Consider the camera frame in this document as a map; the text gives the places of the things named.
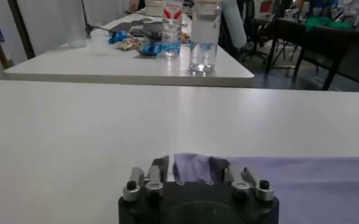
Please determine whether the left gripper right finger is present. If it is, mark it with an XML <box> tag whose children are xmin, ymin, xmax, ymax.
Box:
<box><xmin>209</xmin><ymin>156</ymin><xmax>274</xmax><ymax>202</ymax></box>

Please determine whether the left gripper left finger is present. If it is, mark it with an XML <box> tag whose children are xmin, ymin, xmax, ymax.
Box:
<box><xmin>123</xmin><ymin>155</ymin><xmax>170</xmax><ymax>202</ymax></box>

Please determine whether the purple t-shirt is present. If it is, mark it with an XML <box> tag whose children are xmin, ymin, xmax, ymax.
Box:
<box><xmin>172</xmin><ymin>153</ymin><xmax>359</xmax><ymax>224</ymax></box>

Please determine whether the white side table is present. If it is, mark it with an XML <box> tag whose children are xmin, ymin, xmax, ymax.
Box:
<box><xmin>4</xmin><ymin>13</ymin><xmax>255</xmax><ymax>88</ymax></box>

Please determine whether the blue snack packet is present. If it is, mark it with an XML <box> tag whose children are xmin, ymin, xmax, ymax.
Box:
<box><xmin>108</xmin><ymin>30</ymin><xmax>130</xmax><ymax>44</ymax></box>
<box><xmin>138</xmin><ymin>41</ymin><xmax>182</xmax><ymax>57</ymax></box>

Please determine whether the tan snack packet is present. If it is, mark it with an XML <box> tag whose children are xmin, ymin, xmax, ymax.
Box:
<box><xmin>115</xmin><ymin>38</ymin><xmax>143</xmax><ymax>51</ymax></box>

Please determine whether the clear unlabelled plastic bottle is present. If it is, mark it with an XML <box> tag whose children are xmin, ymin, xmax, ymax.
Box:
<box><xmin>189</xmin><ymin>0</ymin><xmax>222</xmax><ymax>75</ymax></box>

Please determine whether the water bottle red label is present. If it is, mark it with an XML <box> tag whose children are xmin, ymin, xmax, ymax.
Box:
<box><xmin>162</xmin><ymin>0</ymin><xmax>183</xmax><ymax>57</ymax></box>

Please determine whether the dark grey laptop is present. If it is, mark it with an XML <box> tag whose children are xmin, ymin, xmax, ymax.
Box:
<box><xmin>110</xmin><ymin>17</ymin><xmax>165</xmax><ymax>39</ymax></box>

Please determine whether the white humanoid robot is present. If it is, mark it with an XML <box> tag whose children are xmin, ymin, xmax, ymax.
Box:
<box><xmin>221</xmin><ymin>0</ymin><xmax>247</xmax><ymax>49</ymax></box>

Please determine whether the black metal table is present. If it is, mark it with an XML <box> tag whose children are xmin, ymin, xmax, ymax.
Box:
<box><xmin>266</xmin><ymin>18</ymin><xmax>359</xmax><ymax>92</ymax></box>

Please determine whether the tall clear cylinder jar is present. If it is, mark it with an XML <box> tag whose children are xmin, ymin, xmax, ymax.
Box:
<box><xmin>60</xmin><ymin>0</ymin><xmax>88</xmax><ymax>49</ymax></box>

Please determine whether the green cloth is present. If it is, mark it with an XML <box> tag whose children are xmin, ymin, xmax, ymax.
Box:
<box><xmin>304</xmin><ymin>16</ymin><xmax>354</xmax><ymax>31</ymax></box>

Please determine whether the glass door beverage cooler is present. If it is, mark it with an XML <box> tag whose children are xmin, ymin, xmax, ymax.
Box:
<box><xmin>0</xmin><ymin>0</ymin><xmax>36</xmax><ymax>69</ymax></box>

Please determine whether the black laptop cable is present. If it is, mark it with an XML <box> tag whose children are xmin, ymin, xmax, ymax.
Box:
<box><xmin>80</xmin><ymin>0</ymin><xmax>116</xmax><ymax>39</ymax></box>

